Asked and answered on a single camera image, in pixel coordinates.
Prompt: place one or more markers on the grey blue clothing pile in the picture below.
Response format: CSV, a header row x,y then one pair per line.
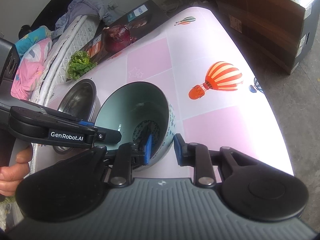
x,y
95,8

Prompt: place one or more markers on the pink balloon print tablecloth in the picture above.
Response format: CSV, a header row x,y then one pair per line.
x,y
214,93

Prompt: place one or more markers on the black headboard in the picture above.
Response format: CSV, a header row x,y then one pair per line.
x,y
47,17

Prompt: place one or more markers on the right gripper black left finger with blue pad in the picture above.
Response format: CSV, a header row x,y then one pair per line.
x,y
125,158

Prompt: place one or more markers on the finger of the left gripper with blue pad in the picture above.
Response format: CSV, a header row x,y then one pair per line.
x,y
86,123

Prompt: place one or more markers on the pink and blue blanket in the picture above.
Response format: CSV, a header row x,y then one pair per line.
x,y
33,47

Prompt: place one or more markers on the green leafy vegetable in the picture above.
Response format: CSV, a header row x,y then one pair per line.
x,y
79,65

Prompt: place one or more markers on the small stainless steel bowl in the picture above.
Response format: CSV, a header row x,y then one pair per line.
x,y
81,101

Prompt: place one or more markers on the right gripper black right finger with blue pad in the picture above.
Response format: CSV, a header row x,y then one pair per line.
x,y
200,158

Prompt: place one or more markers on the green patterned ceramic bowl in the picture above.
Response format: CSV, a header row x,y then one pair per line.
x,y
135,106

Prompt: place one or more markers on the person's left hand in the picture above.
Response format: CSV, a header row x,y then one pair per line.
x,y
11,176

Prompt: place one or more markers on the large brown cardboard box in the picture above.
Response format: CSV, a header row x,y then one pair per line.
x,y
283,29

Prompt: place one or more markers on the dark printed flat box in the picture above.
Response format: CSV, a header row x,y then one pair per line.
x,y
111,39

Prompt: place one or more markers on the white quilted mattress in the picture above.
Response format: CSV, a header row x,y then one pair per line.
x,y
77,34

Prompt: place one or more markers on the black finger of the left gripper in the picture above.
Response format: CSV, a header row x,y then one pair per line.
x,y
107,136

